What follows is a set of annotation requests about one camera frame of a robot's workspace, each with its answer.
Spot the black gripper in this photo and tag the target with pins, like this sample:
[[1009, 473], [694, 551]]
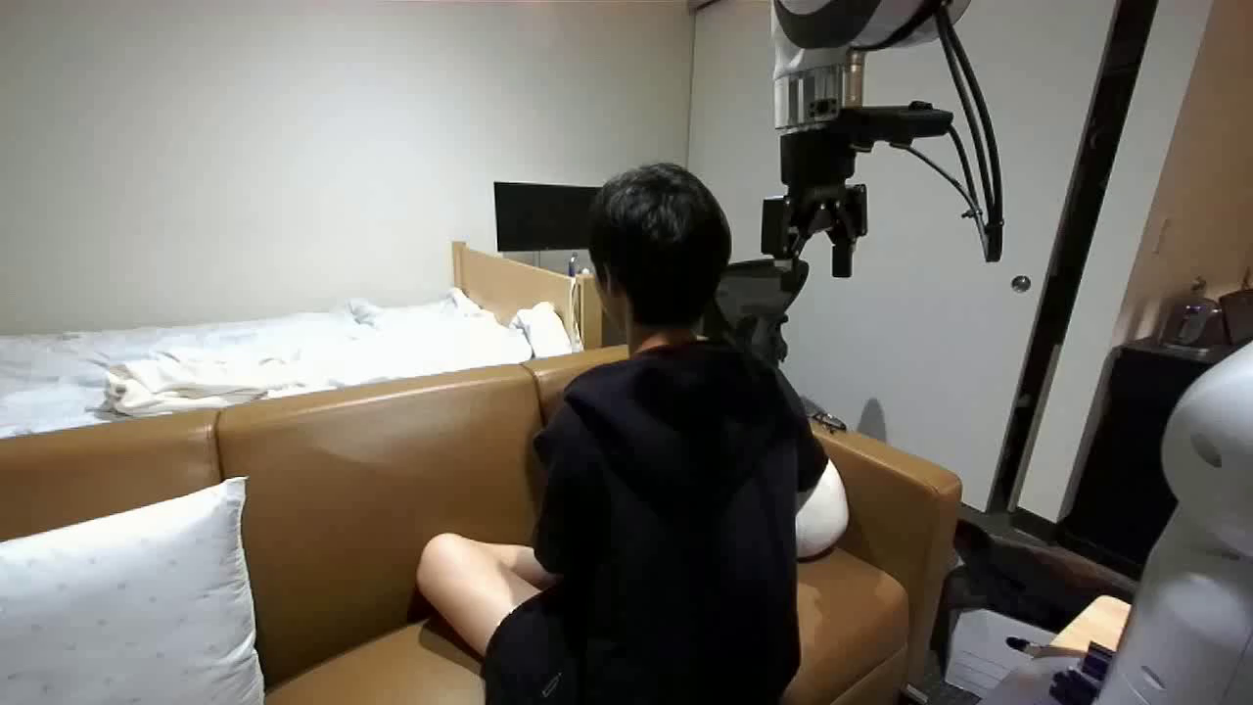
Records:
[[819, 157]]

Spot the black hoodie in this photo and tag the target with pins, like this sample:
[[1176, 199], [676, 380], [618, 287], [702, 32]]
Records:
[[677, 524]]

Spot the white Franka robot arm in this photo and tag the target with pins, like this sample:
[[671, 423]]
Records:
[[1201, 590]]

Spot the person with black hair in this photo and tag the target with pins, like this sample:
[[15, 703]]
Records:
[[658, 240]]

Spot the black office chair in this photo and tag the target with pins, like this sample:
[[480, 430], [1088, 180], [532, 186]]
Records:
[[753, 308]]

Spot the round door knob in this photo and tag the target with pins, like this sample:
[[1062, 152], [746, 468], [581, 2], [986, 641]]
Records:
[[1019, 281]]

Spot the black slanted beam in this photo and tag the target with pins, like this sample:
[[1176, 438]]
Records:
[[1070, 250]]

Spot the black flat monitor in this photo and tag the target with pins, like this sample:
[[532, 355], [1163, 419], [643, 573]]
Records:
[[541, 217]]

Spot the dark side cabinet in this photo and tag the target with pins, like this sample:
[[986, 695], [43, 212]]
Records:
[[1135, 444]]

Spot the white storage box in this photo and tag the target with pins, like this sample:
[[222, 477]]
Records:
[[993, 648]]

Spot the small wooden table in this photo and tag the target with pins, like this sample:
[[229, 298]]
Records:
[[1094, 620]]

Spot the tan leather sofa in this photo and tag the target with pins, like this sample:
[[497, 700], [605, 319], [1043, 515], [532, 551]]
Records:
[[353, 482]]

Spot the white sofa pillow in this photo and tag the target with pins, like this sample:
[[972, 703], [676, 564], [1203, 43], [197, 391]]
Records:
[[122, 610]]

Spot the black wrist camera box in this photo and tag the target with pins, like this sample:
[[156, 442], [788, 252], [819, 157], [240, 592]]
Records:
[[903, 122]]

